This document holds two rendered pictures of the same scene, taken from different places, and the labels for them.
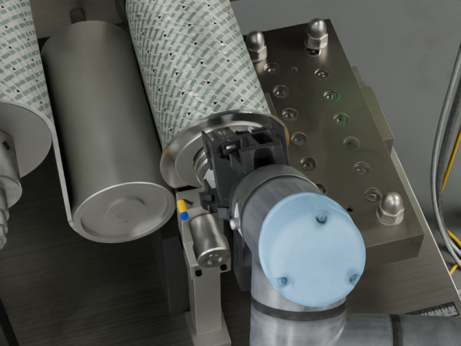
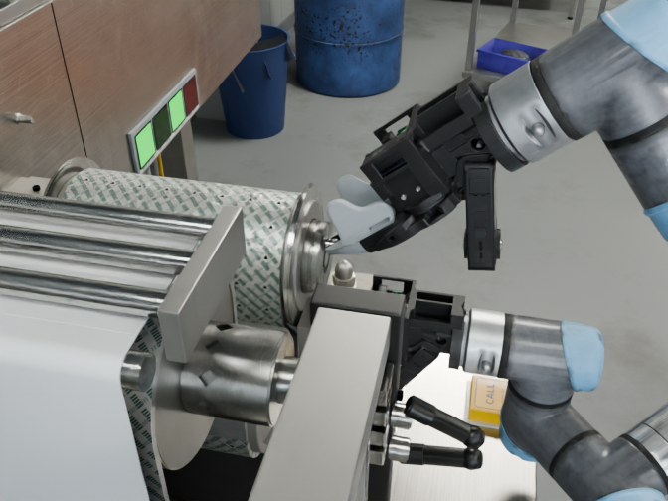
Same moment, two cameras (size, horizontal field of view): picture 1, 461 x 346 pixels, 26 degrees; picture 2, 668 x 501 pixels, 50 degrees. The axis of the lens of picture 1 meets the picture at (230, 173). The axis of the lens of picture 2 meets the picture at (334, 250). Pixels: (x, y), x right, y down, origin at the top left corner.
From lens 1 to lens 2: 0.77 m
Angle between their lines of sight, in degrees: 46
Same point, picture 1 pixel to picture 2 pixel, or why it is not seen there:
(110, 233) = (266, 434)
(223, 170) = (428, 159)
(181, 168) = (297, 287)
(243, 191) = (520, 99)
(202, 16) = (164, 180)
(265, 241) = (653, 39)
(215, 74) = (245, 193)
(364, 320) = not seen: outside the picture
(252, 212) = (578, 72)
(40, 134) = (227, 306)
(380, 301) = not seen: hidden behind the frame
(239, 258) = (492, 225)
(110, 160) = not seen: hidden behind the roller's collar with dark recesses
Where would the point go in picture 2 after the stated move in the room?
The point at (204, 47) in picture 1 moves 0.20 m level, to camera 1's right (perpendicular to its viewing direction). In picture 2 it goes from (204, 189) to (301, 112)
